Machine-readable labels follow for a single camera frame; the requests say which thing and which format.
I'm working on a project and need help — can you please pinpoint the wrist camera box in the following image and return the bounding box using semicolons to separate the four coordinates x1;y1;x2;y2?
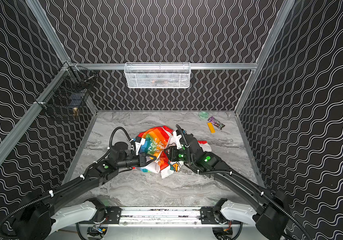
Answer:
133;136;145;155
173;130;187;145

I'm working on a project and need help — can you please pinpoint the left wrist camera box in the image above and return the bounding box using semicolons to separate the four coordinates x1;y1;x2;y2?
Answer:
133;136;145;155

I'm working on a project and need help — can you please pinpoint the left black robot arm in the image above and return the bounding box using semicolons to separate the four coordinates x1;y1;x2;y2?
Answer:
0;137;157;240

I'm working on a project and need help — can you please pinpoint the white wire mesh basket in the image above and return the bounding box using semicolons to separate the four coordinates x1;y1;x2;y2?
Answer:
124;62;192;89

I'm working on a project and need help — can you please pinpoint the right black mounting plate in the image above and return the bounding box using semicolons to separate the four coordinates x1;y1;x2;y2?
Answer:
199;207;241;225

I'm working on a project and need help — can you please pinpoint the rainbow cartoon kids jacket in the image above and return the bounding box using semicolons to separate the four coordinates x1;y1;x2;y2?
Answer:
138;125;219;179

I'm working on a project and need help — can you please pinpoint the purple M&M's candy packet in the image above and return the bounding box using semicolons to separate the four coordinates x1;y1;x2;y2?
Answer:
208;117;226;130

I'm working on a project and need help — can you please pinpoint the green round plastic lid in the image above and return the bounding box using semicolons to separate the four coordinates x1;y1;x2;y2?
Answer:
199;112;209;119

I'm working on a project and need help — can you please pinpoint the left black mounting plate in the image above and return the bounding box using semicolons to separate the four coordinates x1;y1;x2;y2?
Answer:
93;207;122;225

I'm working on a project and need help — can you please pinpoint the black mounting plate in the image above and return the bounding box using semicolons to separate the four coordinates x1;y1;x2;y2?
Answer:
199;207;241;225
93;207;122;225

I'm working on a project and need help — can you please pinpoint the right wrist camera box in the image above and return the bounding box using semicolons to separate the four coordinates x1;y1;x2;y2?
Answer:
173;130;187;145

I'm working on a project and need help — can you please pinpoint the brass knob in basket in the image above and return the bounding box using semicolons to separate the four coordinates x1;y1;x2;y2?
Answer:
72;108;79;119

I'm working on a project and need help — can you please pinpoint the yellow rectangular block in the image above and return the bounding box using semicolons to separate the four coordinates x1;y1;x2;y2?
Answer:
207;122;216;134

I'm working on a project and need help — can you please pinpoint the black wire wall basket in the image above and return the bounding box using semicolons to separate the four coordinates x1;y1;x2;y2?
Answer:
38;66;97;122

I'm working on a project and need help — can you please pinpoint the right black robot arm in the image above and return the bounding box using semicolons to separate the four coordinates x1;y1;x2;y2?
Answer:
165;134;311;240

